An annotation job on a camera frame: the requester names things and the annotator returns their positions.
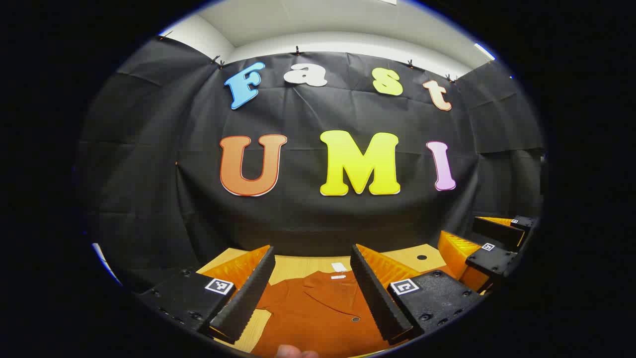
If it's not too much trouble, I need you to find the black backdrop cloth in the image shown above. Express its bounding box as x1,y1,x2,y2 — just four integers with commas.
75,36,546,294

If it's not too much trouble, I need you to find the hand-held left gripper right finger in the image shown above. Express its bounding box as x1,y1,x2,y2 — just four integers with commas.
350,243,483,346

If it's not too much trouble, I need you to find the rust orange knit cardigan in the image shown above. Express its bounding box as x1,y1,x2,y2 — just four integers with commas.
251,270,398,358

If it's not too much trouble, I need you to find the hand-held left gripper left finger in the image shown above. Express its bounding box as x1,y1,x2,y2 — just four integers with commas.
135,245,277,345

